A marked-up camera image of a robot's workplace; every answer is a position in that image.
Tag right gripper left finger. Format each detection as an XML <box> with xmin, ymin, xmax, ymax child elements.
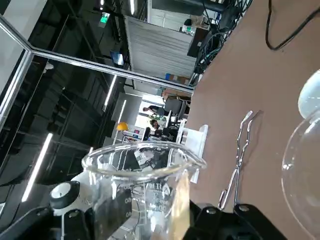
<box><xmin>0</xmin><ymin>188</ymin><xmax>133</xmax><ymax>240</ymax></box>

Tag small clear glass beaker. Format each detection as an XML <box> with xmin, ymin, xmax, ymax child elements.
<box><xmin>81</xmin><ymin>141</ymin><xmax>208</xmax><ymax>240</ymax></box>

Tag large clear glass beaker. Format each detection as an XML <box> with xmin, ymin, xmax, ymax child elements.
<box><xmin>281</xmin><ymin>109</ymin><xmax>320</xmax><ymax>239</ymax></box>

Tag white test tube rack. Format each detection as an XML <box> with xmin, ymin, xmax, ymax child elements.
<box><xmin>176</xmin><ymin>118</ymin><xmax>209</xmax><ymax>185</ymax></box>

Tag black lamp cable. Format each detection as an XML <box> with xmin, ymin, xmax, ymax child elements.
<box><xmin>265</xmin><ymin>0</ymin><xmax>320</xmax><ymax>51</ymax></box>

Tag metal crucible tongs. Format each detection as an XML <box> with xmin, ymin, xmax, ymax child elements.
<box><xmin>217</xmin><ymin>109</ymin><xmax>263</xmax><ymax>210</ymax></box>

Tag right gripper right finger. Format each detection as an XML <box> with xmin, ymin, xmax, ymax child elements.
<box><xmin>184</xmin><ymin>199</ymin><xmax>288</xmax><ymax>240</ymax></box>

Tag aluminium frame post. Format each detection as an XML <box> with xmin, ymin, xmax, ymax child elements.
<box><xmin>0</xmin><ymin>14</ymin><xmax>195</xmax><ymax>124</ymax></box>

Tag small white ceramic dish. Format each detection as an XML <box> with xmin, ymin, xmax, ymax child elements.
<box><xmin>297</xmin><ymin>69</ymin><xmax>320</xmax><ymax>120</ymax></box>

